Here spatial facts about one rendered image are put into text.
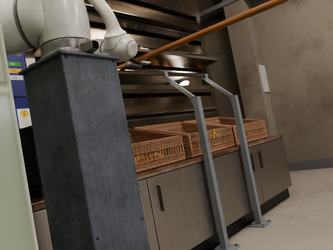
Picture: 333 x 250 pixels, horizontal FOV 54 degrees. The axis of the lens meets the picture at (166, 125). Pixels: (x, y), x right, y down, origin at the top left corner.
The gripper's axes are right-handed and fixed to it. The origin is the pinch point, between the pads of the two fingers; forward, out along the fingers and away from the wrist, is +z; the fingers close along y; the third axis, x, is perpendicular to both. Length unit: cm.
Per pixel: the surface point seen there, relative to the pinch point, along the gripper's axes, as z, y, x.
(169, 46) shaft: -1.2, 1.2, 19.0
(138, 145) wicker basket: -12.1, 47.9, -4.7
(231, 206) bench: 57, 99, 2
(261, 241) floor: 50, 120, 22
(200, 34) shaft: -0.9, 1.8, 38.6
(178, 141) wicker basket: 23, 50, -6
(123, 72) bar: -2.0, 4.5, -16.4
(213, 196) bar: 33, 87, 5
